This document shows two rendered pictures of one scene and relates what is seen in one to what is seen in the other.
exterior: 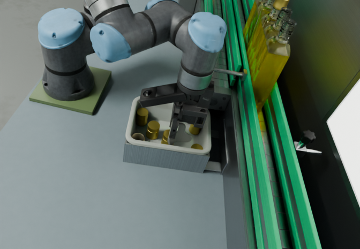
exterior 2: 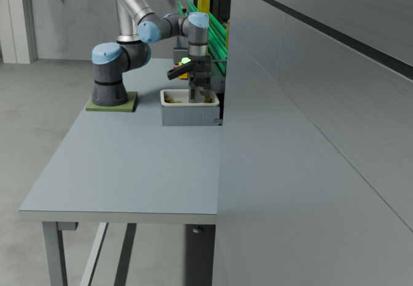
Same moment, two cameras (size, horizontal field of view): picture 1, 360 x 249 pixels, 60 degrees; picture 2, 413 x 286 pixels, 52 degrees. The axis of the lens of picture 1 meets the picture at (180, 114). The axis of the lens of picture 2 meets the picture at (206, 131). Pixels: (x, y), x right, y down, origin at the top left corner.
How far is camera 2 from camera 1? 1.03 m
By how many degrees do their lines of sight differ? 21
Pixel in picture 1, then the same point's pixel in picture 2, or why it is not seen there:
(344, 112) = not seen: hidden behind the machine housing
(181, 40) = (186, 27)
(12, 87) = (24, 176)
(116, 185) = (161, 134)
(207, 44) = (200, 23)
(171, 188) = (199, 132)
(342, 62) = not seen: hidden behind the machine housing
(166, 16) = (175, 18)
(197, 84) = (200, 51)
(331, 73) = not seen: hidden behind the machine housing
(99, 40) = (144, 29)
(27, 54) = (32, 152)
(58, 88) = (106, 96)
